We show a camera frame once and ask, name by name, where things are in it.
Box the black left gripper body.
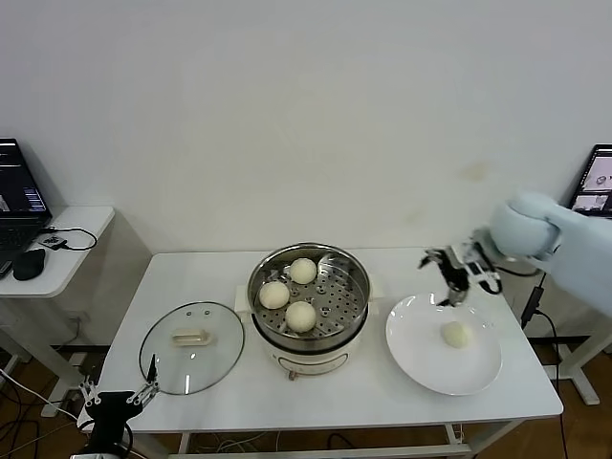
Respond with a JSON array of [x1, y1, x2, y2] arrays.
[[88, 390, 138, 459]]

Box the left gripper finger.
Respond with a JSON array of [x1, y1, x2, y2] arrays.
[[126, 353, 162, 406], [78, 375, 101, 407]]

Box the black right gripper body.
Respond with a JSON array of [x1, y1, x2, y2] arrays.
[[438, 246, 474, 293]]

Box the white steamed baozi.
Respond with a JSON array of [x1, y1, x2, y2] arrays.
[[258, 280, 291, 310], [439, 320, 470, 349], [284, 300, 317, 334], [290, 258, 318, 284]]

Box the round glass pot lid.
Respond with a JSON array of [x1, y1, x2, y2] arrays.
[[139, 300, 247, 396]]

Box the stainless steel steamer basket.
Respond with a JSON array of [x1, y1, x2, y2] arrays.
[[247, 242, 372, 350]]

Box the round white plate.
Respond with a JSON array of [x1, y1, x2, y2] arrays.
[[385, 292, 504, 397]]

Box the black computer mouse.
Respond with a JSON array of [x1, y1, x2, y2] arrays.
[[12, 249, 50, 281]]

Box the white side table with strip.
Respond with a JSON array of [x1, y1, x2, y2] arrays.
[[549, 329, 612, 407]]

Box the cream electric cooker base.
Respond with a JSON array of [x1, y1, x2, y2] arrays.
[[233, 276, 385, 383]]

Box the grey laptop with bright windows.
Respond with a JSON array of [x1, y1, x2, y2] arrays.
[[571, 144, 612, 214]]

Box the white side table with mouse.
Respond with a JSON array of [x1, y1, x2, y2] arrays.
[[0, 206, 117, 417]]

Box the black laptop with dark screen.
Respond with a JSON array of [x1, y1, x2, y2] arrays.
[[0, 138, 54, 252]]

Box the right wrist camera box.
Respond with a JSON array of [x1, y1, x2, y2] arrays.
[[459, 241, 503, 294]]

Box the black cable with adapter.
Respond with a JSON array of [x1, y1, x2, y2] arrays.
[[519, 274, 565, 369]]

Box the black looped device cable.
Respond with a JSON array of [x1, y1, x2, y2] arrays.
[[40, 226, 98, 252]]

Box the white main table frame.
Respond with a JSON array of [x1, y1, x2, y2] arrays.
[[179, 420, 474, 459]]

